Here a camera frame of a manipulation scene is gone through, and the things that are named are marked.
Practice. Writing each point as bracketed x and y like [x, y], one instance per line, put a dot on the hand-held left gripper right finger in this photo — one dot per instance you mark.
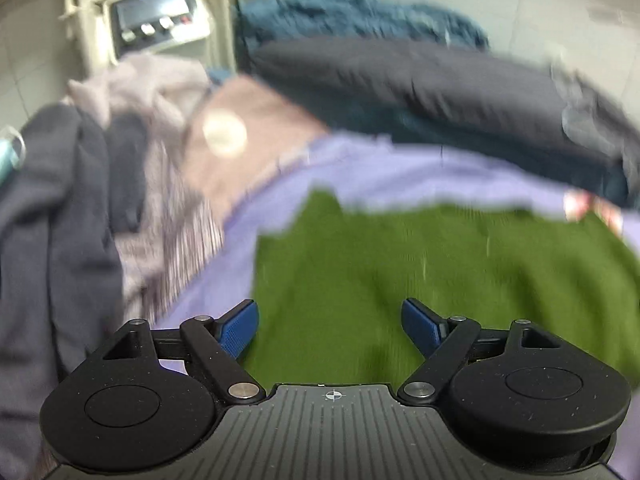
[420, 327]

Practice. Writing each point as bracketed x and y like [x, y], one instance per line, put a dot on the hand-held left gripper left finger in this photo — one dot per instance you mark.
[240, 327]

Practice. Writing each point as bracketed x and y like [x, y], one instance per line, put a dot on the green knitted sweater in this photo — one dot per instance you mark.
[400, 260]

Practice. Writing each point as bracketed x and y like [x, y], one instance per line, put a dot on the grey striped cloth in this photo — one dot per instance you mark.
[170, 240]

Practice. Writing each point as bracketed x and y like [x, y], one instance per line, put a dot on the light purple shirt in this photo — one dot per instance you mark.
[400, 170]

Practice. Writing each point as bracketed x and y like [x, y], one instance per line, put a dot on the pink cloth with white circle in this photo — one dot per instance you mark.
[250, 160]

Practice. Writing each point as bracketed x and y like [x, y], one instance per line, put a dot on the dark teal quilted bedding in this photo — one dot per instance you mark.
[450, 135]

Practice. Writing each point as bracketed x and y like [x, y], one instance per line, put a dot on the dark grey blanket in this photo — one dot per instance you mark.
[50, 240]

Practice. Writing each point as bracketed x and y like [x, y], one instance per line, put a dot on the patterned bed sheet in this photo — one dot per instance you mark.
[592, 207]

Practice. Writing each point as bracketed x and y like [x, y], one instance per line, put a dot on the pale lilac cloth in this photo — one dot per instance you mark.
[145, 80]

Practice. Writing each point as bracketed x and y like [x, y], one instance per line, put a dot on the light grey cloth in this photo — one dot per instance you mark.
[600, 110]

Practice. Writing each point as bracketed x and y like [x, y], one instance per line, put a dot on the blue face mask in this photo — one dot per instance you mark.
[7, 157]

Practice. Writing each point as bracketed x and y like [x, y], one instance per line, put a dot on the blue crumpled blanket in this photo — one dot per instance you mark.
[350, 12]

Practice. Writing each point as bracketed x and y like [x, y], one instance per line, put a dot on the white appliance with control panel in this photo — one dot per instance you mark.
[150, 15]

